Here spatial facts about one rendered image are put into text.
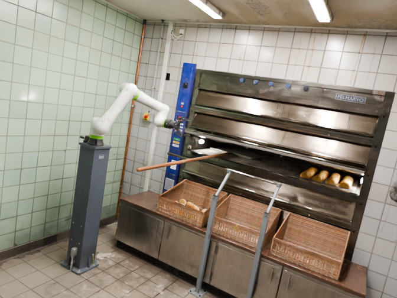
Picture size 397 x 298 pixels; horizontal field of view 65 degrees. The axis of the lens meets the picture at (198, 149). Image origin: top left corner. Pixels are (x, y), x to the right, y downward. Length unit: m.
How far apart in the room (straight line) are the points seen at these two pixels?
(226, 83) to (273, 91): 0.53
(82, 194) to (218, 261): 1.39
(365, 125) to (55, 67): 2.85
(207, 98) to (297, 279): 1.99
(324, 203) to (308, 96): 1.01
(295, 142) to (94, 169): 1.89
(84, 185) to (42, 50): 1.26
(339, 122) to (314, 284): 1.40
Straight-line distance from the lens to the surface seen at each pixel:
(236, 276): 3.02
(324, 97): 3.15
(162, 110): 3.10
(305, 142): 3.14
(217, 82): 3.48
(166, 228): 3.24
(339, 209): 3.17
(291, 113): 3.17
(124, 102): 2.80
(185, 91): 3.60
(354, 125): 3.09
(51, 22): 3.29
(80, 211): 3.13
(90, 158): 2.95
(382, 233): 3.21
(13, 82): 3.10
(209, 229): 2.92
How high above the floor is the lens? 1.74
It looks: 8 degrees down
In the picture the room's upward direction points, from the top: 10 degrees clockwise
